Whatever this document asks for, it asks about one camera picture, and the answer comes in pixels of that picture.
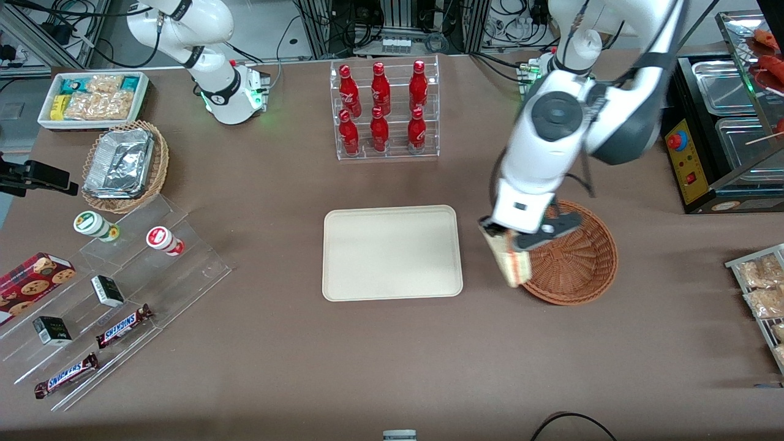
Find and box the steel warmer pan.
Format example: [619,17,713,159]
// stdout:
[715,116,784,170]
[692,59,753,115]

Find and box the tray of packaged snacks right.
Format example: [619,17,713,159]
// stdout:
[725,243,784,375]

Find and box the beige rectangular tray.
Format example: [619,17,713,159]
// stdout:
[322,205,464,303]

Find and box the red cola bottle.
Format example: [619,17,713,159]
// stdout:
[370,107,390,153]
[409,59,429,113]
[407,107,428,151]
[339,109,361,156]
[371,62,391,116]
[339,64,362,118]

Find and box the snickers bar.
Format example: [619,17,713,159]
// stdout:
[96,303,154,350]
[34,352,100,400]

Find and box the red lid yogurt cup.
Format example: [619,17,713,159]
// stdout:
[145,225,186,257]

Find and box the black cable loop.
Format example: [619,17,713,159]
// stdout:
[529,411,620,441]

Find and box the clear acrylic stepped stand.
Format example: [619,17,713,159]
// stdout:
[0,194,233,413]

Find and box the small black box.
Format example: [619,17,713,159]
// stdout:
[90,274,126,308]
[32,315,74,347]

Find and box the aluminium foil container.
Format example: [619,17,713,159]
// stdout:
[83,128,155,200]

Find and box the green lid yogurt cup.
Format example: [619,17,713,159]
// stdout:
[73,210,121,243]

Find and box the clear acrylic bottle rack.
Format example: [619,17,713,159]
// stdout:
[330,55,441,162]

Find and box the white snack bin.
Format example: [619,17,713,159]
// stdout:
[37,71,150,132]

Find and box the clear cracker bag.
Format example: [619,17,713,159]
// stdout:
[64,90,136,121]
[86,74,124,94]

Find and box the black food warmer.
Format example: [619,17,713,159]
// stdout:
[663,9,784,215]

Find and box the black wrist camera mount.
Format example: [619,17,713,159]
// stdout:
[541,211,583,240]

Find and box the brown wicker basket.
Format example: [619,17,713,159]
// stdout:
[519,199,619,306]

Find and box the black camera clamp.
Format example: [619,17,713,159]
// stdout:
[0,153,80,198]

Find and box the red cookie box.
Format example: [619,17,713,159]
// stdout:
[0,252,77,326]

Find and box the light wicker basket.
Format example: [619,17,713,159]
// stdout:
[81,119,170,215]

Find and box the aluminium frame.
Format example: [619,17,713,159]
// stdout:
[0,0,112,69]

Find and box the triangular sandwich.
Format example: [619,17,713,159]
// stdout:
[480,224,533,289]

